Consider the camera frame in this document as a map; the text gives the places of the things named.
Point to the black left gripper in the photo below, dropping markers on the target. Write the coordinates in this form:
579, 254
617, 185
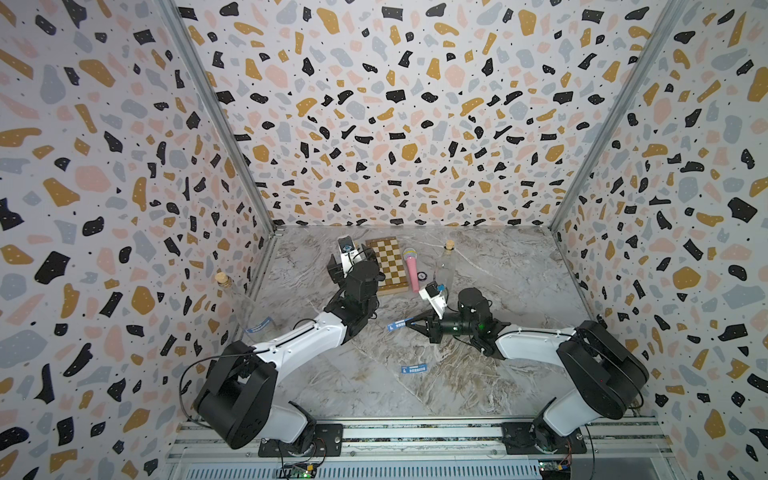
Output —
335, 274

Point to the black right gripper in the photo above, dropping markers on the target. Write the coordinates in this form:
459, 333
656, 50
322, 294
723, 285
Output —
433, 327

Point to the clear glass bottle with cork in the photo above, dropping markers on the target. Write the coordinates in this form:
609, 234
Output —
445, 266

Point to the glass bottle blue label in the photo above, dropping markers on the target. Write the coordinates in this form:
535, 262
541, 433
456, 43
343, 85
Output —
256, 326

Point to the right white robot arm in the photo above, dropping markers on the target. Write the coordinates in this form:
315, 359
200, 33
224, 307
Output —
606, 377

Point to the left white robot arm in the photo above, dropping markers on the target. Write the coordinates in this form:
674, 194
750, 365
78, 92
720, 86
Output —
237, 399

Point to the wooden chessboard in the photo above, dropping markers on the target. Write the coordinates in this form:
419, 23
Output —
392, 265

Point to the pink toy microphone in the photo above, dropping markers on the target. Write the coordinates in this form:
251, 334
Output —
410, 259

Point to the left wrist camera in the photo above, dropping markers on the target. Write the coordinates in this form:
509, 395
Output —
348, 252

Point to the left metal corner post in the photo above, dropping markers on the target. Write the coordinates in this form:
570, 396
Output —
169, 13

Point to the metal corner post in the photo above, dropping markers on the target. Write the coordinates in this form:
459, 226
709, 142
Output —
169, 13
668, 18

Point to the right metal corner post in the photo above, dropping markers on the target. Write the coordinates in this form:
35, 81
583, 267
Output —
668, 18

